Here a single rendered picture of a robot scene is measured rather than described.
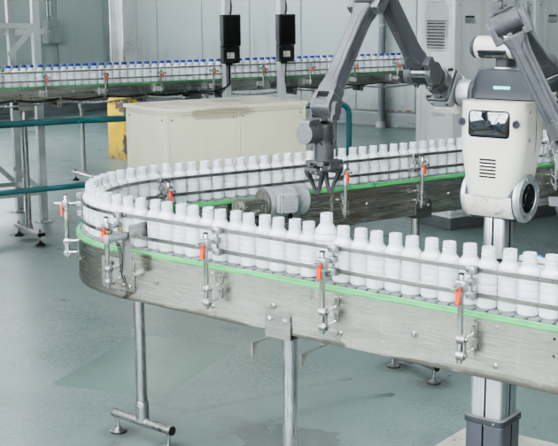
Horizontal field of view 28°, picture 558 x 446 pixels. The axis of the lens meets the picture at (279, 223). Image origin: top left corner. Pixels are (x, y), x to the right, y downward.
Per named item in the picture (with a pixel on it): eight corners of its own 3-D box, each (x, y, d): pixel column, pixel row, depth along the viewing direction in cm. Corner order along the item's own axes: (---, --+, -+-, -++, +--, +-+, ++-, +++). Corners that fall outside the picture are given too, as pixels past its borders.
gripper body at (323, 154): (304, 166, 321) (305, 141, 320) (325, 163, 329) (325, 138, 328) (322, 168, 317) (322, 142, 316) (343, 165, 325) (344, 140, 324)
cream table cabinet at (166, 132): (260, 253, 832) (259, 96, 810) (308, 268, 781) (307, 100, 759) (127, 272, 773) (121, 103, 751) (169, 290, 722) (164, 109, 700)
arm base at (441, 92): (448, 102, 366) (458, 69, 368) (437, 90, 360) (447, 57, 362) (425, 101, 371) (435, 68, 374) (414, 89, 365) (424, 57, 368)
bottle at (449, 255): (439, 303, 301) (440, 243, 298) (435, 297, 307) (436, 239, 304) (461, 303, 301) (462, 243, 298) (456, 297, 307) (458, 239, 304)
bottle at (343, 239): (355, 280, 327) (357, 226, 324) (346, 285, 322) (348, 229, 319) (337, 277, 330) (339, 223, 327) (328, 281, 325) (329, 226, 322)
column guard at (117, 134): (104, 157, 1389) (101, 69, 1368) (127, 154, 1419) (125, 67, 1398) (126, 160, 1365) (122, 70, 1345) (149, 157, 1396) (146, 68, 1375)
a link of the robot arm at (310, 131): (341, 100, 318) (317, 99, 324) (317, 103, 309) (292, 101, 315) (341, 142, 320) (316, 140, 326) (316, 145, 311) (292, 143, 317)
